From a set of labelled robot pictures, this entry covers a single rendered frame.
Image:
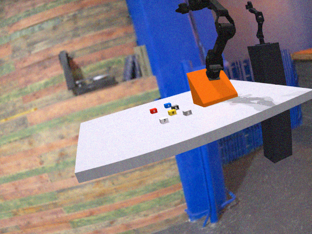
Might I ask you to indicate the blue digit block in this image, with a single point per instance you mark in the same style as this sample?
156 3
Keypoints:
167 105

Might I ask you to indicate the yellow digit block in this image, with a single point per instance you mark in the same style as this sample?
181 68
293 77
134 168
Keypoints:
172 112

